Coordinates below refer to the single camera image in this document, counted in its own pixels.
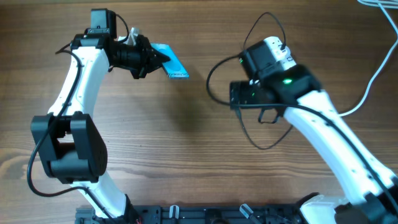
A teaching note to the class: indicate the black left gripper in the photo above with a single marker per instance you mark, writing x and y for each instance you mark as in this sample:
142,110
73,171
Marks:
147,65

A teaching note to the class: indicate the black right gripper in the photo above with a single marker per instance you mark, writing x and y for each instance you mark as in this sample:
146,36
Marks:
241,88

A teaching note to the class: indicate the teal screen Galaxy smartphone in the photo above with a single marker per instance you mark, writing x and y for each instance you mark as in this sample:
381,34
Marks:
173,68

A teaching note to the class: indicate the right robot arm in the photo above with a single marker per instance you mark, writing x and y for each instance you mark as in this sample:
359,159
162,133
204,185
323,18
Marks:
276,82

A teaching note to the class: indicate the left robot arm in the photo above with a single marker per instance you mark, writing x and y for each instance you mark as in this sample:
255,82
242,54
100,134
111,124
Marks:
67,141

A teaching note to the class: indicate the white USB charger plug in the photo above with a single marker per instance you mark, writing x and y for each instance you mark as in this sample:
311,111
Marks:
281,54

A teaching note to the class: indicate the white power strip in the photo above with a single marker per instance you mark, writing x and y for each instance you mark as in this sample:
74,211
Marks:
272,42

